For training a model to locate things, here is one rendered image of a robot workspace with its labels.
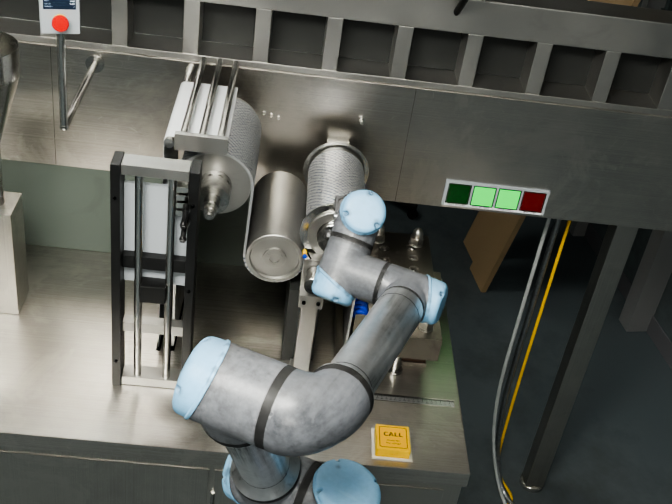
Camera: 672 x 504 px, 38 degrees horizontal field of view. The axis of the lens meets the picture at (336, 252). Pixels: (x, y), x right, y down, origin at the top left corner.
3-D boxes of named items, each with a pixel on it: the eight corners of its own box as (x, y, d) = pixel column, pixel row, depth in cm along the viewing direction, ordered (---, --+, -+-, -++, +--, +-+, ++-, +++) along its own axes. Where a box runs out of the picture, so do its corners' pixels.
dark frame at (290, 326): (280, 359, 217) (289, 289, 205) (287, 271, 244) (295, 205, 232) (313, 362, 217) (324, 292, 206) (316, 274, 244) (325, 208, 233)
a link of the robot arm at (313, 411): (350, 430, 118) (457, 265, 159) (269, 398, 121) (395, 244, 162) (334, 500, 124) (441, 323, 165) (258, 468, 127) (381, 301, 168)
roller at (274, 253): (243, 279, 204) (247, 232, 197) (252, 212, 225) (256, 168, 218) (300, 284, 205) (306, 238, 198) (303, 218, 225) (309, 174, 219)
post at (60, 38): (59, 127, 187) (54, 30, 175) (61, 123, 188) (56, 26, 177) (67, 128, 187) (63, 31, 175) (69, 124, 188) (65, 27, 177)
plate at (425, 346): (365, 354, 211) (369, 333, 208) (361, 248, 244) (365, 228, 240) (437, 361, 212) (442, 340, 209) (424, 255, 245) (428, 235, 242)
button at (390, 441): (375, 456, 197) (376, 448, 195) (374, 431, 202) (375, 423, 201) (409, 459, 197) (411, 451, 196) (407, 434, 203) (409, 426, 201)
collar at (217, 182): (195, 212, 188) (196, 184, 185) (198, 195, 193) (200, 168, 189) (228, 215, 189) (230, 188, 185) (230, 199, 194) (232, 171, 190)
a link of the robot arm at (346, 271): (365, 312, 157) (388, 249, 158) (302, 289, 160) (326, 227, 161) (373, 317, 165) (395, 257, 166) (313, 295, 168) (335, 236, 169)
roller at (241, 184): (179, 209, 195) (181, 149, 187) (194, 148, 215) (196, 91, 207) (248, 217, 196) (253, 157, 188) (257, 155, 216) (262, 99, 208)
